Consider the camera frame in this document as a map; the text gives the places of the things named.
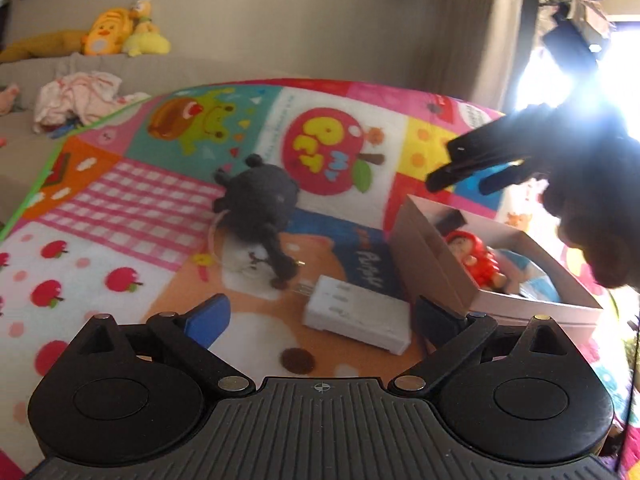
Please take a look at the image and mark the red hooded doll figure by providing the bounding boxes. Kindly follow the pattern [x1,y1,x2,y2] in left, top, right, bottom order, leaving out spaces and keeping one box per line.
[445,230,506,292]

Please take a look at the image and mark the blue wet wipes pack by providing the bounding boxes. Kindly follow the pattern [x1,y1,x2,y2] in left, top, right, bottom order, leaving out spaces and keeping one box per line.
[494,248,561,302]

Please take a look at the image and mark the white power adapter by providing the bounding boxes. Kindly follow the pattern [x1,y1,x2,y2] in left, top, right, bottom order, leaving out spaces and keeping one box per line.
[291,275,411,356]

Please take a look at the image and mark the black plush toy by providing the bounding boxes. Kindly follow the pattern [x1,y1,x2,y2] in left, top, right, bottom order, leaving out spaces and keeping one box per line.
[212,154,299,283]

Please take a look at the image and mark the dark gloved right hand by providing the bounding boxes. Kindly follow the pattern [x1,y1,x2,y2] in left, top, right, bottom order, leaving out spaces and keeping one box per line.
[542,162,639,289]

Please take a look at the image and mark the pink cardboard box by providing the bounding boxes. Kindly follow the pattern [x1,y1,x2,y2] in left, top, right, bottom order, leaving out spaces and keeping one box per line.
[388,195,603,344]

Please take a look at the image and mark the hanging laundry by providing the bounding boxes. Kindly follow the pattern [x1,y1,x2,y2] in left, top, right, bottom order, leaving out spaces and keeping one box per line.
[542,0,616,80]

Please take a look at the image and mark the colourful play mat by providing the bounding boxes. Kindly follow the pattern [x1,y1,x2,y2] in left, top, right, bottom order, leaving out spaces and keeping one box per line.
[0,78,632,478]

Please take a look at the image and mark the pink white crumpled clothes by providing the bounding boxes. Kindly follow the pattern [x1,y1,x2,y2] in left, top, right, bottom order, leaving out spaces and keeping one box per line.
[32,72,150,134]

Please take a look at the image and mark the yellow plush toy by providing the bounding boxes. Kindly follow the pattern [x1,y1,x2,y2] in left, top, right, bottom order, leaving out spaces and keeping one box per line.
[122,0,171,58]

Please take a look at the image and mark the green pink clothes pile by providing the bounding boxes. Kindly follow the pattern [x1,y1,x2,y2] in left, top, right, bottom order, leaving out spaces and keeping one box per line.
[0,84,21,116]

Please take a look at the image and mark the orange duck plush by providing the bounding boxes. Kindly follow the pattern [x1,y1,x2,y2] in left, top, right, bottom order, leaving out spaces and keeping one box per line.
[81,8,134,56]

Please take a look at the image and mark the yellow long pillow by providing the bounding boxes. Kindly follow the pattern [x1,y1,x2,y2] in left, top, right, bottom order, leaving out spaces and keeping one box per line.
[0,30,86,63]

